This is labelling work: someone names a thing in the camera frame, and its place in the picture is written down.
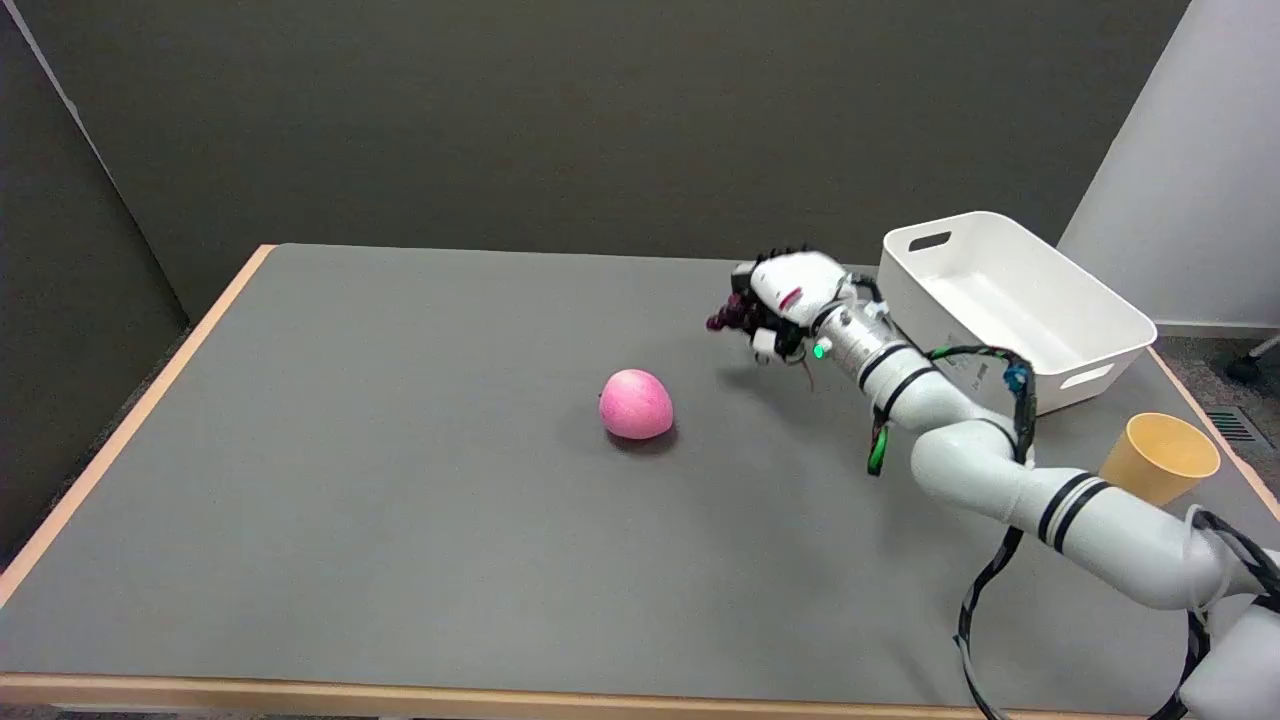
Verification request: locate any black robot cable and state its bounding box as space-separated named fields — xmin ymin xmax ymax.
xmin=866 ymin=345 xmax=1280 ymax=720

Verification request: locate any yellow paper cup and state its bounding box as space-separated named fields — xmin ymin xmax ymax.
xmin=1098 ymin=412 xmax=1222 ymax=508

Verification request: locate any floor vent grille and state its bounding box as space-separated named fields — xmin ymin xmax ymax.
xmin=1206 ymin=408 xmax=1259 ymax=444

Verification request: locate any black chair caster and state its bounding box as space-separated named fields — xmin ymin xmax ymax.
xmin=1227 ymin=336 xmax=1280 ymax=385

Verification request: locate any purple grape bunch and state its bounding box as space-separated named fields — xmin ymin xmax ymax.
xmin=706 ymin=296 xmax=761 ymax=335

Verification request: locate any pink apple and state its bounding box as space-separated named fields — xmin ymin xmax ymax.
xmin=599 ymin=369 xmax=675 ymax=441

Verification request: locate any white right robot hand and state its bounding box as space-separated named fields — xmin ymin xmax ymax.
xmin=731 ymin=246 xmax=883 ymax=365

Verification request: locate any white plastic box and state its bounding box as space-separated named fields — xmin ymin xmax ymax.
xmin=878 ymin=211 xmax=1158 ymax=417

